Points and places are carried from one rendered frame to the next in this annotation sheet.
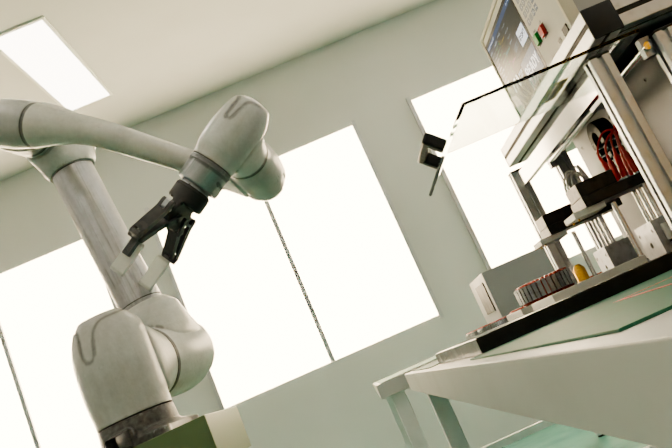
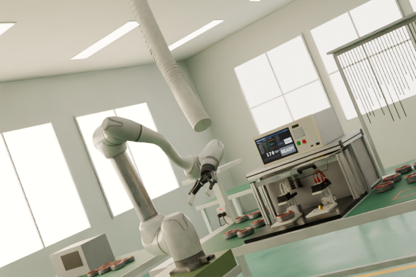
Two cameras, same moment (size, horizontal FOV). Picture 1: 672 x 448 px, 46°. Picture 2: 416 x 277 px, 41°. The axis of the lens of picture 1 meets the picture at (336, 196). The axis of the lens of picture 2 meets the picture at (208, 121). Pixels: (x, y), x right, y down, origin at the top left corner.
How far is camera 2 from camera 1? 2.66 m
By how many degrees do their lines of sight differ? 54
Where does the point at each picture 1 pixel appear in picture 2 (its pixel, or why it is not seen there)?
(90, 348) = (185, 224)
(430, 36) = not seen: outside the picture
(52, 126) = (152, 135)
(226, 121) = (220, 148)
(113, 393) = (196, 242)
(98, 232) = (139, 182)
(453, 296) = not seen: outside the picture
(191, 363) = not seen: hidden behind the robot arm
